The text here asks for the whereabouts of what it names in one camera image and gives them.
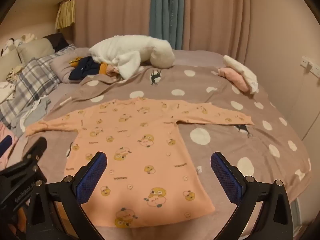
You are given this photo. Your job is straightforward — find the blue-grey curtain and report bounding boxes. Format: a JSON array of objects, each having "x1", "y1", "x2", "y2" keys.
[{"x1": 149, "y1": 0, "x2": 185, "y2": 50}]

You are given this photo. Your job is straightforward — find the white plush toy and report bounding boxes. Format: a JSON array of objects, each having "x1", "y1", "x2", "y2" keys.
[{"x1": 88, "y1": 34, "x2": 175, "y2": 79}]

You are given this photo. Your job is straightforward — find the pale blue crumpled garment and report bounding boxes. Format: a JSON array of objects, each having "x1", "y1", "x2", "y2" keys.
[{"x1": 19, "y1": 97, "x2": 52, "y2": 133}]

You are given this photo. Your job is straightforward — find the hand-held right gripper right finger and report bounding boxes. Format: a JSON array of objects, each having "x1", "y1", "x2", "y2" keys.
[{"x1": 209, "y1": 151, "x2": 293, "y2": 240}]

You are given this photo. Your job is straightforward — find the mauve pillow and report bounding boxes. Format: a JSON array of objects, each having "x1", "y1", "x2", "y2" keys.
[{"x1": 50, "y1": 53, "x2": 91, "y2": 84}]

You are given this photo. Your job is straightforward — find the small plush toys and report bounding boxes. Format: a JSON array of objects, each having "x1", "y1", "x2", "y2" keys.
[{"x1": 0, "y1": 33, "x2": 38, "y2": 57}]

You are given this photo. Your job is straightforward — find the dark brown pillow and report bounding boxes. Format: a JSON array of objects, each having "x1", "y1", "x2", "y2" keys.
[{"x1": 45, "y1": 33, "x2": 70, "y2": 52}]

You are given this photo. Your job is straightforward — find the mauve polka dot blanket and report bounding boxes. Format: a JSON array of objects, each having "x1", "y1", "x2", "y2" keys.
[{"x1": 15, "y1": 66, "x2": 312, "y2": 240}]

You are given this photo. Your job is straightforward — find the pink curtain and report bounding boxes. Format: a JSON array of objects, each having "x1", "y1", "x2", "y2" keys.
[{"x1": 70, "y1": 0, "x2": 260, "y2": 67}]

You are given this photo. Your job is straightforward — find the beige pillow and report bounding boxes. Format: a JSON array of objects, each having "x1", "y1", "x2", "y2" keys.
[{"x1": 16, "y1": 38, "x2": 55, "y2": 64}]

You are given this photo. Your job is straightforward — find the orange printed small shirt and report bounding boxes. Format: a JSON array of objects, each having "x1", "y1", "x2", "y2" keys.
[{"x1": 25, "y1": 97, "x2": 254, "y2": 228}]

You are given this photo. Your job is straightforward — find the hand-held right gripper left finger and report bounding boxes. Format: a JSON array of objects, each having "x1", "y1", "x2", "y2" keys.
[{"x1": 27, "y1": 151, "x2": 111, "y2": 240}]

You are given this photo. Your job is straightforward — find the cream crumpled garment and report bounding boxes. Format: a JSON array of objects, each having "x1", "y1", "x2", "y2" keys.
[{"x1": 0, "y1": 65, "x2": 24, "y2": 103}]

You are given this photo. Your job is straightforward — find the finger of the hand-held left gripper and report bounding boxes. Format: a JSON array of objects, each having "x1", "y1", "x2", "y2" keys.
[
  {"x1": 21, "y1": 137, "x2": 48, "y2": 165},
  {"x1": 0, "y1": 135, "x2": 13, "y2": 155}
]

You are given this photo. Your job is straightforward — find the yellow fringed cloth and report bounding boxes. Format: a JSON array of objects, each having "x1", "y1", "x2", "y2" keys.
[{"x1": 55, "y1": 0, "x2": 75, "y2": 30}]

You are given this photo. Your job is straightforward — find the dark navy garment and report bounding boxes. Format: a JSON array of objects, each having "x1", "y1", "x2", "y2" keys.
[{"x1": 69, "y1": 56, "x2": 102, "y2": 81}]

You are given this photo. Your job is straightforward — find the grey plaid pillow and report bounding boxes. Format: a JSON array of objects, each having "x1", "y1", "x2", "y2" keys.
[{"x1": 0, "y1": 44, "x2": 77, "y2": 130}]

